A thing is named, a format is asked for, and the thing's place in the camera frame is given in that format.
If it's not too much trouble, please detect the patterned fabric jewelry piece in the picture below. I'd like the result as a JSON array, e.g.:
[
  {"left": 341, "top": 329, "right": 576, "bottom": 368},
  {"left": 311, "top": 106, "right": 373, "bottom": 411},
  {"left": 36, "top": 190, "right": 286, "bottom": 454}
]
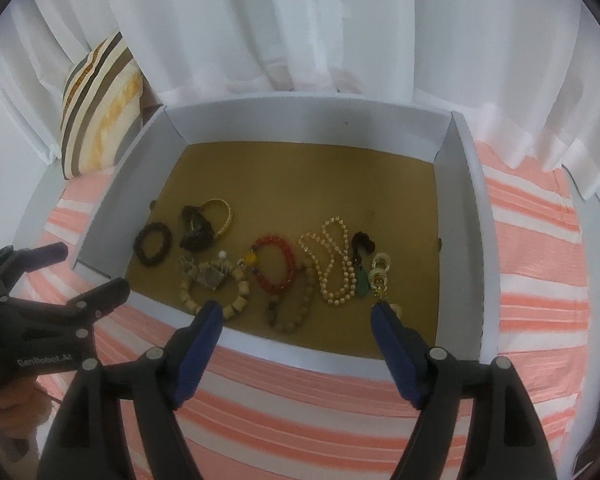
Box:
[{"left": 177, "top": 250, "right": 230, "bottom": 291}]

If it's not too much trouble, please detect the dark bead bracelet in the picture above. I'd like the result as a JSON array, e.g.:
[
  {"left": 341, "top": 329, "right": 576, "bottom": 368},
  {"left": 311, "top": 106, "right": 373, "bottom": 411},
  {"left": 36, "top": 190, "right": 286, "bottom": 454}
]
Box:
[{"left": 132, "top": 221, "right": 174, "bottom": 266}]

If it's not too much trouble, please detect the dark brown beaded piece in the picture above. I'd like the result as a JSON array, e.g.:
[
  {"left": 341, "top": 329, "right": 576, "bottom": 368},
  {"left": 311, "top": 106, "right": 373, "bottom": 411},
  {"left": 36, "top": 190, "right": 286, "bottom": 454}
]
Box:
[{"left": 352, "top": 230, "right": 376, "bottom": 266}]

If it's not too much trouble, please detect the black fabric hair tie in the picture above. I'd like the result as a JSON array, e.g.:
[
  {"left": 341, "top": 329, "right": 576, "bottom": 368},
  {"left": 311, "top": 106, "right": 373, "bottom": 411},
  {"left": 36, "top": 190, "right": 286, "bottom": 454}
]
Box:
[{"left": 179, "top": 204, "right": 216, "bottom": 251}]

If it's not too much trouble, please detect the striped pillow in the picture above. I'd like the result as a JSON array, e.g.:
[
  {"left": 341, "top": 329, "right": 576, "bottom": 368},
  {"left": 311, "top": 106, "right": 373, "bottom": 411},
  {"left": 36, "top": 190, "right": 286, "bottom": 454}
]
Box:
[{"left": 60, "top": 31, "right": 145, "bottom": 181}]

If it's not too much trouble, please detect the pearl necklace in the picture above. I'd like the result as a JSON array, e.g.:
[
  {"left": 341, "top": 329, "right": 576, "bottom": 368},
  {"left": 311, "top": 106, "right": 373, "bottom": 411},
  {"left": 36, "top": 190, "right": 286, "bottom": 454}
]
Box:
[{"left": 299, "top": 216, "right": 358, "bottom": 306}]

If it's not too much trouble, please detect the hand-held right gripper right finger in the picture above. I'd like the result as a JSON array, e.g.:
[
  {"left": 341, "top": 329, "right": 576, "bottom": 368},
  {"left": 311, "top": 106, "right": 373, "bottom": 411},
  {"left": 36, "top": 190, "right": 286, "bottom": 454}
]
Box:
[{"left": 370, "top": 301, "right": 558, "bottom": 480}]

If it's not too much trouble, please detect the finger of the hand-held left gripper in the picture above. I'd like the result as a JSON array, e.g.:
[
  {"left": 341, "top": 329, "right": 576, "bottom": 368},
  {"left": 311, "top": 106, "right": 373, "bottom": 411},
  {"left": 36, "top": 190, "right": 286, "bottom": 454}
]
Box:
[
  {"left": 10, "top": 277, "right": 131, "bottom": 341},
  {"left": 0, "top": 242, "right": 69, "bottom": 286}
]

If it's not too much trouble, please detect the peach striped bedsheet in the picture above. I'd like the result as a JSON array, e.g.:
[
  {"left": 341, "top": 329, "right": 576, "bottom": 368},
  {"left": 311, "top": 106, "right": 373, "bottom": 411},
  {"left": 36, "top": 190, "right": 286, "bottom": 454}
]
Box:
[{"left": 10, "top": 140, "right": 596, "bottom": 480}]

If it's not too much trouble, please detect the brown wooden bead bracelet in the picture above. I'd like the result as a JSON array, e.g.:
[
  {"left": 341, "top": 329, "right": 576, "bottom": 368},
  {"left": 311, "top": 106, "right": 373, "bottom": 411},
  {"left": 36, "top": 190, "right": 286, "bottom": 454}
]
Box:
[{"left": 265, "top": 266, "right": 317, "bottom": 333}]

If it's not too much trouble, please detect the white cardboard box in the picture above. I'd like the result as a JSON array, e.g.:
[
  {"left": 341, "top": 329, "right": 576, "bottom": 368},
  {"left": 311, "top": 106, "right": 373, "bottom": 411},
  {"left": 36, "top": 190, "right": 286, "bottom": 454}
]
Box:
[{"left": 70, "top": 91, "right": 503, "bottom": 363}]

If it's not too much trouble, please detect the person's left hand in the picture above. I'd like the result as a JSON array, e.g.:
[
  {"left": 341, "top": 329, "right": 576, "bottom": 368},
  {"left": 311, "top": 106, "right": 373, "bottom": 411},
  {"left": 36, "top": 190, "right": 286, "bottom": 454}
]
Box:
[{"left": 0, "top": 370, "right": 56, "bottom": 443}]

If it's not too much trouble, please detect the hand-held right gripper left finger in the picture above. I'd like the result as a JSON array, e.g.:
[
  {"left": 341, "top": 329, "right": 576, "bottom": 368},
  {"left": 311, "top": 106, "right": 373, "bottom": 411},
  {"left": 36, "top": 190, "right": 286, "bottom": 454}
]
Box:
[{"left": 37, "top": 300, "right": 224, "bottom": 480}]

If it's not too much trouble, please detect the red bead bracelet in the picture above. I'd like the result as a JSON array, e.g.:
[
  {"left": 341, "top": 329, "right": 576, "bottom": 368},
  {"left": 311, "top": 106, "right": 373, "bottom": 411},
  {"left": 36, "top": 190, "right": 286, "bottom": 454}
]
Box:
[{"left": 249, "top": 233, "right": 299, "bottom": 295}]

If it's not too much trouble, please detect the gold bangle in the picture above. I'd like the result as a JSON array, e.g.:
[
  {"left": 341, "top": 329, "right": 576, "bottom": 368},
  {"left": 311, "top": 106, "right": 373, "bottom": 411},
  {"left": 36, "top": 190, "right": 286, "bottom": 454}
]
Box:
[{"left": 200, "top": 198, "right": 234, "bottom": 235}]

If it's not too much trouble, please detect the white curtain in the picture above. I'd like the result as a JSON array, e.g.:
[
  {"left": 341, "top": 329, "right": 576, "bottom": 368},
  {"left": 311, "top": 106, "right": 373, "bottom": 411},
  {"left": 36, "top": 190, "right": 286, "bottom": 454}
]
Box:
[{"left": 10, "top": 0, "right": 600, "bottom": 201}]

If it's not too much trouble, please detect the cream wooden bead bracelet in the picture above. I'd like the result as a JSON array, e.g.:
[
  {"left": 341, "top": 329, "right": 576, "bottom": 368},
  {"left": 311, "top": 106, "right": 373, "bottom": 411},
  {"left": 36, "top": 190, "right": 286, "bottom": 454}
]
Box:
[{"left": 180, "top": 255, "right": 253, "bottom": 320}]

